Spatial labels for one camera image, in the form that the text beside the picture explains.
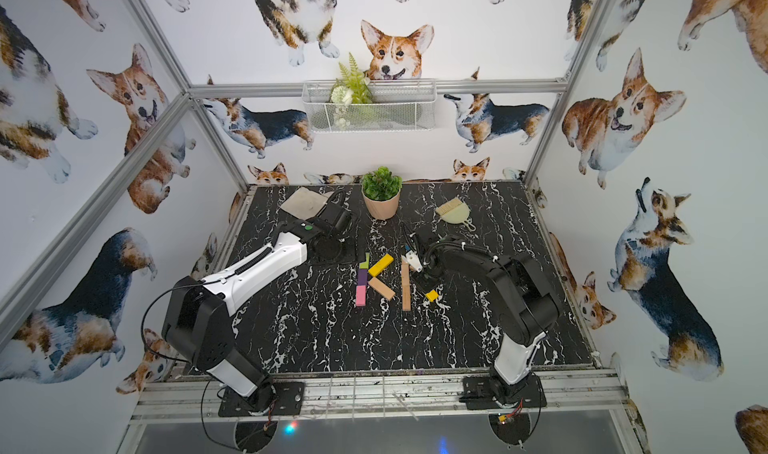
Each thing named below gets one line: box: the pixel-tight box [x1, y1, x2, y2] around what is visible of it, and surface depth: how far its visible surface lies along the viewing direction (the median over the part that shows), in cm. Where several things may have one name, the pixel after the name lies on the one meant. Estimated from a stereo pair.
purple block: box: [358, 269, 368, 285], surface depth 97 cm
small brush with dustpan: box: [436, 198, 477, 232], surface depth 115 cm
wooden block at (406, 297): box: [402, 284, 411, 311], surface depth 92 cm
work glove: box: [279, 187, 328, 221], surface depth 119 cm
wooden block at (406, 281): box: [402, 271, 411, 293], surface depth 96 cm
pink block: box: [356, 285, 367, 307], surface depth 92 cm
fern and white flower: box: [330, 53, 373, 129], surface depth 85 cm
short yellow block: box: [368, 253, 394, 277], surface depth 99 cm
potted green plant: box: [362, 166, 403, 221], surface depth 105 cm
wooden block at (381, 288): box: [368, 277, 395, 301], surface depth 94 cm
